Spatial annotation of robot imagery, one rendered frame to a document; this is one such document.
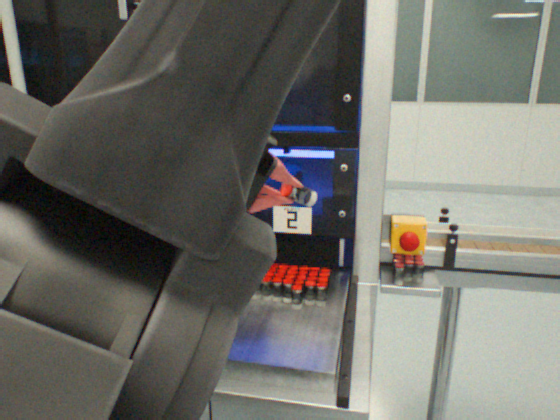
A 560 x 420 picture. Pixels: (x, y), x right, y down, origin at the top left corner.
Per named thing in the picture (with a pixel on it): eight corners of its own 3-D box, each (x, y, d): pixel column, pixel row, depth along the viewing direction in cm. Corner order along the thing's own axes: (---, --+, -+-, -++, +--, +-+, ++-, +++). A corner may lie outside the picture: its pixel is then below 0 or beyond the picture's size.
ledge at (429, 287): (379, 267, 110) (380, 260, 110) (432, 271, 108) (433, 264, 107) (380, 292, 97) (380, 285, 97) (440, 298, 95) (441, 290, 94)
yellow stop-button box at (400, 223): (388, 242, 100) (391, 212, 98) (421, 244, 99) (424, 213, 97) (390, 254, 93) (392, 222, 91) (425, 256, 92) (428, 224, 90)
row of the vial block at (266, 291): (242, 293, 93) (241, 273, 91) (326, 302, 89) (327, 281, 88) (239, 298, 91) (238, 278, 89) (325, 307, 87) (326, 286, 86)
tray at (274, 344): (234, 278, 100) (233, 264, 99) (349, 289, 95) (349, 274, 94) (168, 370, 69) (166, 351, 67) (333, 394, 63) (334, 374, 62)
